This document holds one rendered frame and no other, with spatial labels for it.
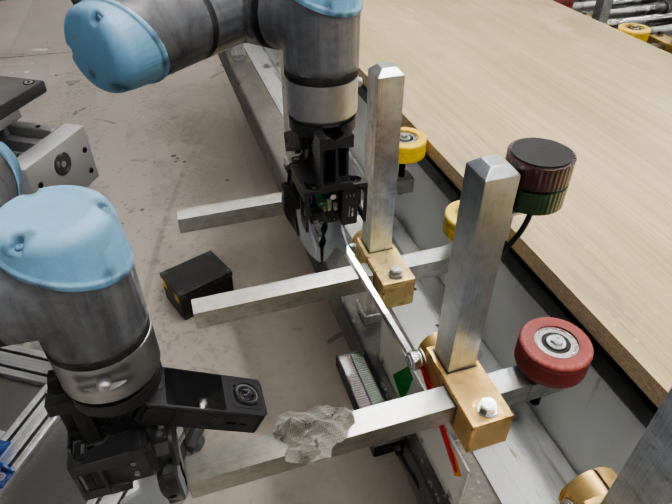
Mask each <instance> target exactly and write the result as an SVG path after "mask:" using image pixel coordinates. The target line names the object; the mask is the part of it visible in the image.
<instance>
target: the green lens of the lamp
mask: <svg viewBox="0 0 672 504"><path fill-rule="evenodd" d="M568 187H569V185H568V186H567V187H566V188H564V189H563V190H561V191H559V192H556V193H551V194H536V193H530V192H526V191H523V190H520V189H517V194H516V198H515V202H514V206H513V210H514V211H516V212H519V213H522V214H527V215H534V216H544V215H550V214H553V213H556V212H558V211H559V210H560V209H561V208H562V206H563V203H564V200H565V197H566V194H567V190H568Z"/></svg>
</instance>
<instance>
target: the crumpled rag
mask: <svg viewBox="0 0 672 504"><path fill-rule="evenodd" d="M277 418H278V419H277V421H276V422H277V424H276V425H275V426H274V428H273V429H272V431H271V432H272V434H273V436H274V439H277V440H279V441H282V442H283V443H286V442H287V444H288V448H287V451H285V454H284V455H285V461H287V462H290V463H294V464H295V463H297V464H298V463H300V464H301V463H302V462H303V464H306V465H307V464H308V465H309V466H310V465H311V464H312V463H313V462H314V461H317V460H320V459H323V458H326V457H327V458H329V457H331V453H332V452H331V450H332V448H333V446H334V445H336V443H339V442H342V441H345V440H344V439H346V437H347V436H348V432H349V430H348V428H350V427H352V426H353V425H354V424H355V423H356V422H355V418H354V414H353V412H352V410H350V409H349V408H346V407H344V406H343V407H332V406H329V405H327V404H323V403H319V404H317V405H316V406H314V407H313V408H312V409H311V410H309V411H308V412H303V413H302V412H293V411H292V412H291V411H289V412H285V413H281V414H280V415H279V416H278V417H277Z"/></svg>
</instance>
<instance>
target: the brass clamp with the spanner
mask: <svg viewBox="0 0 672 504"><path fill-rule="evenodd" d="M437 334H438V332H435V333H432V334H430V335H428V336H427V337H426V338H425V339H424V340H423V341H422V342H421V343H420V345H419V347H418V348H421V349H422V351H423V352H424V355H425V358H426V367H425V368H426V371H427V374H428V378H429V381H430V384H431V387H432V389H433V388H437V387H441V386H444V387H445V389H446V390H447V392H448V394H449V395H450V397H451V399H452V401H453V402H454V404H455V406H456V408H455V413H454V417H453V422H451V423H450V425H451V426H452V428H453V430H454V432H455V434H456V435H457V437H458V439H459V441H460V443H461V444H462V446H463V448H464V450H465V452H466V453H469V452H472V451H475V450H478V449H481V448H485V447H488V446H491V445H494V444H497V443H501V442H504V441H505V440H506V438H507V435H508V432H509V429H510V426H511V423H512V420H513V418H514V414H513V412H512V411H511V409H510V408H509V406H508V405H507V403H506V402H505V400H504V399H503V397H502V396H501V394H500V393H499V391H498V390H497V388H496V387H495V385H494V384H493V382H492V381H491V379H490V378H489V376H488V375H487V373H486V372H485V370H484V369H483V367H482V366H481V364H480V363H479V361H478V360H477V359H476V363H475V365H474V366H471V367H467V368H463V369H460V370H456V371H452V372H447V370H446V369H445V367H444V365H443V364H442V362H441V360H440V359H439V357H438V355H437V354H436V352H435V345H436V340H437ZM487 397H491V398H492V399H493V400H494V401H496V402H497V406H496V407H497V415H496V416H495V417H493V418H485V417H483V416H481V415H480V414H479V412H478V410H477V406H478V404H479V403H480V402H481V401H482V398H487Z"/></svg>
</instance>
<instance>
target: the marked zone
mask: <svg viewBox="0 0 672 504"><path fill-rule="evenodd" d="M393 377H394V380H395V383H396V386H397V389H398V392H399V395H400V398H401V397H405V396H406V394H407V392H408V390H409V387H410V385H411V383H412V380H413V377H412V374H411V371H410V369H409V367H408V366H407V367H405V368H404V369H402V370H400V371H398V372H397V373H395V374H393Z"/></svg>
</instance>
